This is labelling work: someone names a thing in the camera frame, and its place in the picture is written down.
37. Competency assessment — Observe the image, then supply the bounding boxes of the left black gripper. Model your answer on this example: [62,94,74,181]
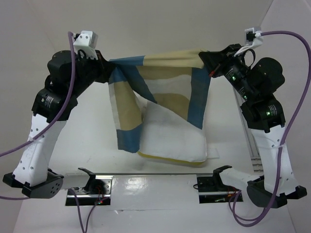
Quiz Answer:
[69,49,114,97]

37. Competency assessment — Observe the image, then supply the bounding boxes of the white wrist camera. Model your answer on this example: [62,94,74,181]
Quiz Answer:
[73,31,98,58]
[234,27,263,57]

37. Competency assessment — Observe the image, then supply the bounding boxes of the blue beige checked pillowcase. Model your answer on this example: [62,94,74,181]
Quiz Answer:
[108,50,210,153]

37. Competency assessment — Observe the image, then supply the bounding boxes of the aluminium rail front edge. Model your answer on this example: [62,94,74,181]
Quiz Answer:
[62,172,243,177]

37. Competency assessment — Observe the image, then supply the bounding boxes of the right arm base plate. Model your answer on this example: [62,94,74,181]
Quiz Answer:
[193,165,239,204]

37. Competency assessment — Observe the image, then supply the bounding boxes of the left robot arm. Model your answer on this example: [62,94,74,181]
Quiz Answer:
[3,50,115,199]

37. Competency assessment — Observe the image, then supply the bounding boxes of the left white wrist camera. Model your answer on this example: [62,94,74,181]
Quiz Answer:
[73,31,98,58]

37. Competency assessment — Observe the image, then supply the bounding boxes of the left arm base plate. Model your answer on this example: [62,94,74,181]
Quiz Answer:
[63,167,113,206]

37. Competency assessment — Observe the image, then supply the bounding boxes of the white pillow yellow edge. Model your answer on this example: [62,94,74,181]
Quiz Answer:
[138,101,220,166]

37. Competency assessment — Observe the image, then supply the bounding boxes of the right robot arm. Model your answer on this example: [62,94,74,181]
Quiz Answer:
[199,44,307,209]

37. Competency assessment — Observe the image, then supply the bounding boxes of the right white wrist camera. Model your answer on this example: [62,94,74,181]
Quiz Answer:
[234,27,263,57]

